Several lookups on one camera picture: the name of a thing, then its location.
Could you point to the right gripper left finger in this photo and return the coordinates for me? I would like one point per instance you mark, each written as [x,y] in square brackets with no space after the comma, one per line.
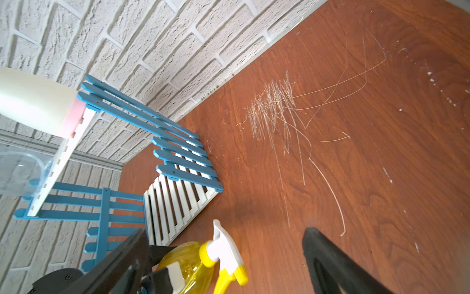
[129,261]

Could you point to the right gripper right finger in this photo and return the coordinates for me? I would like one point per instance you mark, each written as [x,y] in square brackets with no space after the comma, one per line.
[332,271]

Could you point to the yellow spray bottle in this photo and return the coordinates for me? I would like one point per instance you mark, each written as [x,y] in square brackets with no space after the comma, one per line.
[191,265]

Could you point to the blue white wooden shelf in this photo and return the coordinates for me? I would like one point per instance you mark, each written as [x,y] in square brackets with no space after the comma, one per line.
[167,184]

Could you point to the clear blue spray bottle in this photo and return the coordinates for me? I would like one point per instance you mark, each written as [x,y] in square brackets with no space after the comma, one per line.
[23,172]

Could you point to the white pink spray bottle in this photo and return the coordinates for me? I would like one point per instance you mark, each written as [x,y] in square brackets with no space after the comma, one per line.
[40,103]

